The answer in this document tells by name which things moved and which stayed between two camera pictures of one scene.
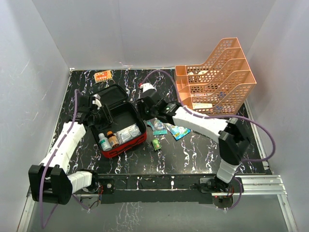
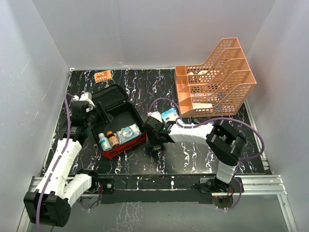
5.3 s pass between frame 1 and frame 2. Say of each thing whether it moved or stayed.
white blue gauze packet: stayed
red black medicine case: stayed
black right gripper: moved
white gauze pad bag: stayed
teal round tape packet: moved
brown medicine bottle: stayed
